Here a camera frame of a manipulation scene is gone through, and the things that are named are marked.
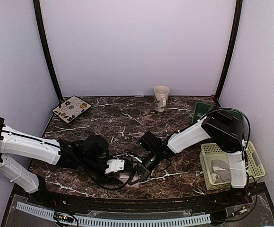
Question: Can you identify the pink cloth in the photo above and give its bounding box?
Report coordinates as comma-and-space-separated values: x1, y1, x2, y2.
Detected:
118, 173, 140, 188

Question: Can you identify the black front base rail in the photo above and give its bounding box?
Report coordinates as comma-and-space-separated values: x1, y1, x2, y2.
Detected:
11, 183, 270, 215

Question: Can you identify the grey cloth in basket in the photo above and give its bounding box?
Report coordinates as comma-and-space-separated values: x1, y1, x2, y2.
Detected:
211, 159, 231, 183

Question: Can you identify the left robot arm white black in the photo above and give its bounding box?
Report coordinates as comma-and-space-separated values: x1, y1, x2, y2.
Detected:
0, 117, 133, 206

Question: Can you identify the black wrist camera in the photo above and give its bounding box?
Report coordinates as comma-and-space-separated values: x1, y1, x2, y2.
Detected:
83, 135, 109, 158
138, 131, 163, 152

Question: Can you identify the cream ceramic mug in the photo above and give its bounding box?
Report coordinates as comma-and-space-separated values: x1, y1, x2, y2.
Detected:
154, 86, 170, 112

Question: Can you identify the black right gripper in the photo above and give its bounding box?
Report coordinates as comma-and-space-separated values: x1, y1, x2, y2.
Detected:
128, 149, 161, 185

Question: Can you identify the right black frame post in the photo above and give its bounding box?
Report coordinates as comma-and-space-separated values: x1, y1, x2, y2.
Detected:
214, 0, 243, 103

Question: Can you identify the left black frame post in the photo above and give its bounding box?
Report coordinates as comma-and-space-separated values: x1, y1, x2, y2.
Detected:
33, 0, 63, 101

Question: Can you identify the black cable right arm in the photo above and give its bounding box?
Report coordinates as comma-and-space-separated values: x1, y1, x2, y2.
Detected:
205, 108, 262, 206

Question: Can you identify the light green perforated basket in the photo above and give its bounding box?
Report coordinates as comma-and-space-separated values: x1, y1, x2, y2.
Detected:
199, 141, 265, 191

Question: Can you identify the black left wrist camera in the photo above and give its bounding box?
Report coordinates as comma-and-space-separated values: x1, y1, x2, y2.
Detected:
83, 135, 109, 158

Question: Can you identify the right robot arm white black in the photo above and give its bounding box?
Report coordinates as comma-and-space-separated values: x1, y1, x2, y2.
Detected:
128, 106, 251, 205

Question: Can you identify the dark green divided organizer tray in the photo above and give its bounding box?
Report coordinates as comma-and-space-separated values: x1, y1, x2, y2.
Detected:
191, 102, 219, 124

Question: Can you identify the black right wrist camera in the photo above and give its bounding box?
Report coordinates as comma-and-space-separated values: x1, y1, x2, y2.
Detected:
138, 131, 163, 152

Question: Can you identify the grey slotted cable duct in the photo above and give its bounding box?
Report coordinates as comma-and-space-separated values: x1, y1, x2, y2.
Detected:
16, 202, 211, 227

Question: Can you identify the floral square ceramic plate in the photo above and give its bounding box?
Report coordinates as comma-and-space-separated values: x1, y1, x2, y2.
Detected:
52, 96, 91, 123

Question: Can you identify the black frame post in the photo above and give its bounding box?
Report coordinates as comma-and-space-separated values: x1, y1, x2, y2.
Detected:
33, 0, 63, 101
214, 0, 243, 103

